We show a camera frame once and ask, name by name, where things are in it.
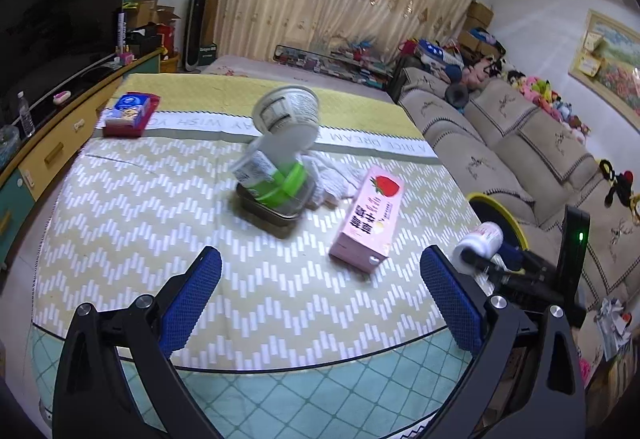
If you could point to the red and blue tissue pack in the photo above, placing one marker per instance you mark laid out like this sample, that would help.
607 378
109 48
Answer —
130 114

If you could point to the pile of stuffed toys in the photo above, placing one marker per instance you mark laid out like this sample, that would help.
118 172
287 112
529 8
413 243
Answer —
540 91

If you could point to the large black television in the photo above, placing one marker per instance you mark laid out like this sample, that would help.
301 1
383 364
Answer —
55 34

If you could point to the glass bowl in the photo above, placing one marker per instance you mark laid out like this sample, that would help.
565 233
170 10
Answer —
7 146

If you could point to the black and yellow plush toy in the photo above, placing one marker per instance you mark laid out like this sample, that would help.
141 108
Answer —
622 186

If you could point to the large white yogurt tub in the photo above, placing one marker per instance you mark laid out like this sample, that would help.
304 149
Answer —
290 109

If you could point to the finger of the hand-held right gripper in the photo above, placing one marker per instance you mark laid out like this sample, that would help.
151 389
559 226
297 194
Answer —
512 256
495 269

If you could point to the small pink object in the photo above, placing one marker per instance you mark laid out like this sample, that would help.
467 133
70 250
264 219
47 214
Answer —
62 97

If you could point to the pink strawberry milk carton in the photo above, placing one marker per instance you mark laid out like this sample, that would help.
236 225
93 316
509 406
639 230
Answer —
370 219

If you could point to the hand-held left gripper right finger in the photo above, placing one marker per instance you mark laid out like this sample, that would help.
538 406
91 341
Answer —
450 304

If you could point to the beige sofa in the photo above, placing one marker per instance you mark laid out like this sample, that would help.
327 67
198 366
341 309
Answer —
505 154

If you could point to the low glass shelf with books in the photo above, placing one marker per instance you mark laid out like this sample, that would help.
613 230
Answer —
340 64

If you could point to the crumpled papers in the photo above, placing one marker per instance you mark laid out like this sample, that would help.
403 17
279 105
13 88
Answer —
612 326

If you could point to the clear water bottle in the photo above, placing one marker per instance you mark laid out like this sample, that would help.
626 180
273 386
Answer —
26 116

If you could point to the clear labelled plastic cup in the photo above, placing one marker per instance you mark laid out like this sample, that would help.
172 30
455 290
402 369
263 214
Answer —
260 169

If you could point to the yellow and teal tv cabinet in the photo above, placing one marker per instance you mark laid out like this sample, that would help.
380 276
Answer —
65 144

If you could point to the framed wall picture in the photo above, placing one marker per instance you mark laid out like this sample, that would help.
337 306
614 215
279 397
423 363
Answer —
612 64

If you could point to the small white plastic bottle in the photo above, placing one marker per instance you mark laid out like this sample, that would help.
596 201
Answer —
480 239

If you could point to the black tower fan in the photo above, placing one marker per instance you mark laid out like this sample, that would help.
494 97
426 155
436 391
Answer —
196 29

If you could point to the metal tin tray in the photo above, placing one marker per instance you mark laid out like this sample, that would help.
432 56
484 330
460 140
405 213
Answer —
260 209

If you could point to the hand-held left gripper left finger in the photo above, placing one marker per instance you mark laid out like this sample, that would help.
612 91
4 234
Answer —
192 304

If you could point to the yellow rimmed black trash bin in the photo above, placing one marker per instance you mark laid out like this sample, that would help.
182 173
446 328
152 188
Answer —
487 209

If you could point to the stacked cardboard boxes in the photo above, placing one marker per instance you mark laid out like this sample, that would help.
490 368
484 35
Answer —
477 21

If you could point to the open cardboard boxes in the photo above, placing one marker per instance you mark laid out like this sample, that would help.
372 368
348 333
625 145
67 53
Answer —
152 26

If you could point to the white crumpled plastic bag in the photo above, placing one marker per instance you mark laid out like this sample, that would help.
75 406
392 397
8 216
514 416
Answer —
332 176

